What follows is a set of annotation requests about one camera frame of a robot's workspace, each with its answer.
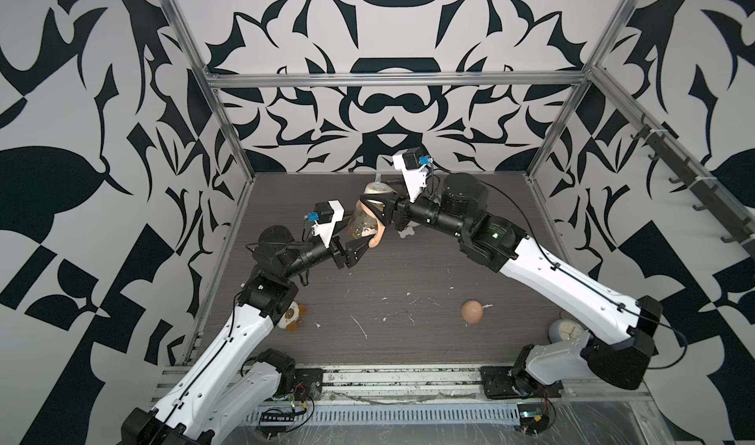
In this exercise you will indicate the brown white small toy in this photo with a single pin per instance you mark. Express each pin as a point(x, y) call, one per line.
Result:
point(292, 317)

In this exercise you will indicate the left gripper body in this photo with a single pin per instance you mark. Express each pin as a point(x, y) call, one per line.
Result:
point(338, 257)

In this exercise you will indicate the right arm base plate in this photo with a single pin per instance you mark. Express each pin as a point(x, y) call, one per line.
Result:
point(501, 383)

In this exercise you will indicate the cream lid with straw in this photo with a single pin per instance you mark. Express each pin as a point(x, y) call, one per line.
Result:
point(378, 187)

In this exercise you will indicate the electronics board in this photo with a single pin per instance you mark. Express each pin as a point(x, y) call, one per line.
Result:
point(535, 419)
point(274, 422)

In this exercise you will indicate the black wall hook rail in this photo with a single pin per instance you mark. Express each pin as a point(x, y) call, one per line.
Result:
point(689, 173)

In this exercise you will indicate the right electronics board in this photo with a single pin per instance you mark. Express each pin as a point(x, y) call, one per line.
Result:
point(535, 419)

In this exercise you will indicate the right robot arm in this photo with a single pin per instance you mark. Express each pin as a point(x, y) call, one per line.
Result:
point(617, 342)

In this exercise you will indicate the grey alarm clock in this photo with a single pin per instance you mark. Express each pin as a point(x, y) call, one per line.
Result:
point(565, 330)

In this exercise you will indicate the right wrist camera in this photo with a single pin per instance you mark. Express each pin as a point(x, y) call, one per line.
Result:
point(414, 164)

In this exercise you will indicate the clear baby bottle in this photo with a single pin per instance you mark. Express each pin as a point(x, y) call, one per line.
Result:
point(363, 222)

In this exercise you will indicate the left electronics board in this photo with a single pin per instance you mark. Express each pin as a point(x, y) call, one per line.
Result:
point(274, 422)

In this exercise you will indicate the white bone tag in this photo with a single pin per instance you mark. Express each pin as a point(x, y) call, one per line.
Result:
point(408, 231)

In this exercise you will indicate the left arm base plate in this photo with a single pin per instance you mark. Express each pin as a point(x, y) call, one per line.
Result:
point(301, 383)

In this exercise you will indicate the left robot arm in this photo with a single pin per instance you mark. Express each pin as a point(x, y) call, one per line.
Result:
point(230, 379)

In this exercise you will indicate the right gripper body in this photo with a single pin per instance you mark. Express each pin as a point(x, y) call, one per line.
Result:
point(402, 212)

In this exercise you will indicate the pink bottle cap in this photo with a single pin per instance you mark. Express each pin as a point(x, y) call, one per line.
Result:
point(472, 312)

